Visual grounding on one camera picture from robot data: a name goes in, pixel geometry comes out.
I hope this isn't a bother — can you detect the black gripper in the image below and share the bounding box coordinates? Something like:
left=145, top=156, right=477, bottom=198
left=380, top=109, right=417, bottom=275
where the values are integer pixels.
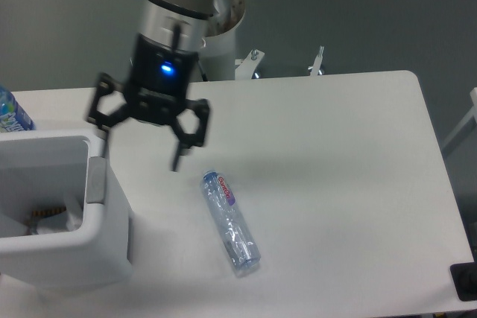
left=85, top=34, right=211, bottom=172

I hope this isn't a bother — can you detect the white tissue wrapper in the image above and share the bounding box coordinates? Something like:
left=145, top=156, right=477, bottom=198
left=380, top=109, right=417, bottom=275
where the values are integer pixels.
left=37, top=195, right=83, bottom=235

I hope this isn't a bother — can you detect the clear plastic bottle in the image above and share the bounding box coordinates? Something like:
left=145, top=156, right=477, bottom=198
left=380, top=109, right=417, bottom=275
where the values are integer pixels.
left=200, top=170, right=262, bottom=278

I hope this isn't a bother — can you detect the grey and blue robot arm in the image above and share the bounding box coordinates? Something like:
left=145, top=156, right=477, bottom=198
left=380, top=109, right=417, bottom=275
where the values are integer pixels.
left=86, top=0, right=224, bottom=171

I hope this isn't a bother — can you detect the white plastic trash can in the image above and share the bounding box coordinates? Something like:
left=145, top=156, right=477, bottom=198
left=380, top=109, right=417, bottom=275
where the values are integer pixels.
left=1, top=129, right=133, bottom=287

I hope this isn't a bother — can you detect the blue labelled water bottle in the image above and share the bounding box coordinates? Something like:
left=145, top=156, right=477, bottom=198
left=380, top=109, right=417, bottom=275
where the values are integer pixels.
left=1, top=86, right=36, bottom=133

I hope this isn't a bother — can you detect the blue snack packet in bin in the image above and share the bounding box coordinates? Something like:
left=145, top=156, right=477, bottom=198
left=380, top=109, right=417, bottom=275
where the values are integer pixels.
left=28, top=206, right=66, bottom=235

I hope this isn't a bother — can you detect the black clamp at table edge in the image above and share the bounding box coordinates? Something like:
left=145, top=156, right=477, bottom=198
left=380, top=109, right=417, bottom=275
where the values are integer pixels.
left=450, top=262, right=476, bottom=302

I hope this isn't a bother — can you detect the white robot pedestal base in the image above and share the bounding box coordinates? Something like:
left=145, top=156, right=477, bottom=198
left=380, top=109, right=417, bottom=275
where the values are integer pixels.
left=199, top=0, right=265, bottom=81

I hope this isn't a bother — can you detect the white levelling foot bracket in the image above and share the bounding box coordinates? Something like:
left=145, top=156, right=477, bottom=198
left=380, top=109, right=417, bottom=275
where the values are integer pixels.
left=308, top=45, right=325, bottom=76

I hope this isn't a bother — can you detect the white frame at right edge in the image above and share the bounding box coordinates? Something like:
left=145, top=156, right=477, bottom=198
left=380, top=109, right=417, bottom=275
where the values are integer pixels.
left=440, top=88, right=476, bottom=158

